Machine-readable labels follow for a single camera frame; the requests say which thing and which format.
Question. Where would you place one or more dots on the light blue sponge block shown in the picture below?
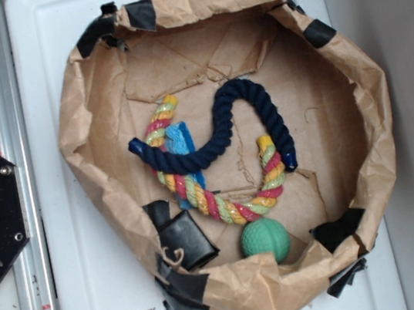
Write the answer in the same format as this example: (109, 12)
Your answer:
(179, 141)

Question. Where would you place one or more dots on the aluminium extrusion rail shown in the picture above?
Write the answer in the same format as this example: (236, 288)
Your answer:
(32, 270)

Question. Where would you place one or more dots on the black square pouch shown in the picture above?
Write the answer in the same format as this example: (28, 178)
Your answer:
(183, 233)

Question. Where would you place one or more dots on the white plastic tray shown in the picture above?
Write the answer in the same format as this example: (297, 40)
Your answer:
(92, 267)

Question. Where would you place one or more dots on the brown paper bag bin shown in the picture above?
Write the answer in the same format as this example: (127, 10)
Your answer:
(157, 62)

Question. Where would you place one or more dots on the green rubber ball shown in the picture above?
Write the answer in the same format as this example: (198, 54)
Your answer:
(263, 236)

